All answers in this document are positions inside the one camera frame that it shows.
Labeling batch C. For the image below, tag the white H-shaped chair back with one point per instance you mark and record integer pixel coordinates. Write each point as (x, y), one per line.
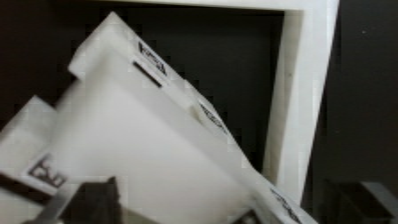
(134, 129)

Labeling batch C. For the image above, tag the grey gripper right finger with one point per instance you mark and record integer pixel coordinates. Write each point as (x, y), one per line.
(360, 203)

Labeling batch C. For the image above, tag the white U-shaped fence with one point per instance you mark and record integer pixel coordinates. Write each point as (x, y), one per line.
(249, 48)

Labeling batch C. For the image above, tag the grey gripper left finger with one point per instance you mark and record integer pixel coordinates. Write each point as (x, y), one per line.
(86, 207)

